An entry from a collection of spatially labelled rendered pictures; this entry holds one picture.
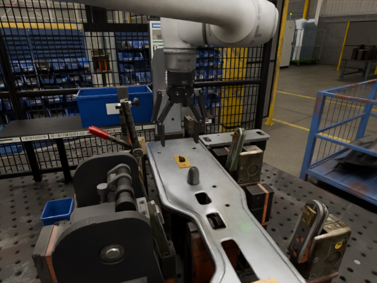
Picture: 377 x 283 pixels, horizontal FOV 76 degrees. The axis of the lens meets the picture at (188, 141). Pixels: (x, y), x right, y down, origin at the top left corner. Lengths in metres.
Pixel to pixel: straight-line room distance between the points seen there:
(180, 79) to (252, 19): 0.23
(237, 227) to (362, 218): 0.77
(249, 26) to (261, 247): 0.46
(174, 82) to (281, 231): 0.68
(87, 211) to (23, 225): 0.83
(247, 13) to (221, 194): 0.43
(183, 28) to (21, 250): 0.90
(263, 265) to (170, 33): 0.55
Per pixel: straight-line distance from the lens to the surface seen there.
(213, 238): 0.53
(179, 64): 0.67
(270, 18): 0.63
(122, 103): 0.68
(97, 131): 0.72
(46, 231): 0.50
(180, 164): 0.78
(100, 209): 0.37
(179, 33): 0.66
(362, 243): 1.12
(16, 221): 1.23
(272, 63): 4.11
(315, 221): 0.50
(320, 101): 2.42
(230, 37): 0.60
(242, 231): 0.56
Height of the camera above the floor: 1.37
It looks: 23 degrees down
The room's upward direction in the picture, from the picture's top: straight up
